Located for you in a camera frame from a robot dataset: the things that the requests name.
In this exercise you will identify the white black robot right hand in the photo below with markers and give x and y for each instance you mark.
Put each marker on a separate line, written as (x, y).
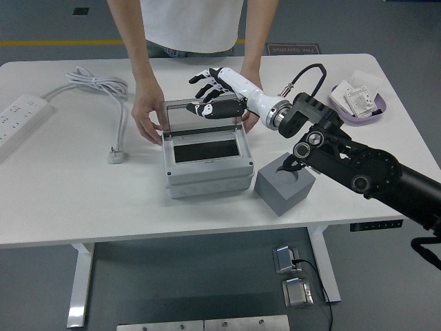
(255, 93)

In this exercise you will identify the person's right hand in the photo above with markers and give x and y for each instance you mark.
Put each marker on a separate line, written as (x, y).
(144, 110)

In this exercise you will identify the person's left hand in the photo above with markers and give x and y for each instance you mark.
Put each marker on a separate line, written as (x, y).
(251, 76)

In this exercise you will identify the smoky transparent box lid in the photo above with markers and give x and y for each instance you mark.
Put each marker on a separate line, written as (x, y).
(220, 124)

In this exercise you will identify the grey electrical junction box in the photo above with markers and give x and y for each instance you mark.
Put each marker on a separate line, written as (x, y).
(206, 176)

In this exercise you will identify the person's left forearm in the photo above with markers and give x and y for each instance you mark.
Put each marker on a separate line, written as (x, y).
(260, 34)

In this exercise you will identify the person's right forearm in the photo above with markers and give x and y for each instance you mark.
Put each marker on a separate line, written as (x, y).
(132, 41)

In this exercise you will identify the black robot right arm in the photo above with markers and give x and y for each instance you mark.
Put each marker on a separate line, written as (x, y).
(379, 165)

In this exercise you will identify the silver floor socket box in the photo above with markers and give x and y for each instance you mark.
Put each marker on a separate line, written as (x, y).
(296, 293)
(284, 258)

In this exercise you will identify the dark floor sign mat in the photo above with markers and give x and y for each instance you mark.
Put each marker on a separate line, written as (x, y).
(293, 49)

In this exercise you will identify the person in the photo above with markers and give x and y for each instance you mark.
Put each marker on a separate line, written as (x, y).
(193, 24)

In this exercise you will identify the purple plastic tray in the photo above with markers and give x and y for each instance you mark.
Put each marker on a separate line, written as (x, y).
(348, 119)

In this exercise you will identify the grey cube holder block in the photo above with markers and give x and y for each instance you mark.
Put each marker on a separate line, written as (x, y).
(279, 196)

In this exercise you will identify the white printed socket panel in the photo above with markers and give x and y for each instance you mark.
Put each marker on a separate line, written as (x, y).
(361, 101)

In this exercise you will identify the white square cover plate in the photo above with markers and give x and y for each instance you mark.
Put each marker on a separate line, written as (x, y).
(368, 81)

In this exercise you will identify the black square floor hatch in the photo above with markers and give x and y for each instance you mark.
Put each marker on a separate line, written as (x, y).
(81, 11)

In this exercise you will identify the small black part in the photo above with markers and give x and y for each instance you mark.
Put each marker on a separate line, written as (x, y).
(377, 112)

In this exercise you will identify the white power strip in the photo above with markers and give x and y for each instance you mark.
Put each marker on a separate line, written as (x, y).
(17, 117)

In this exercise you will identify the black table control panel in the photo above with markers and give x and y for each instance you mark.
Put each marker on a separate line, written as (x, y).
(375, 225)

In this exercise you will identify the grey metal base plate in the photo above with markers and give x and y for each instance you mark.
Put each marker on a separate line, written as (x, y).
(158, 326)
(246, 323)

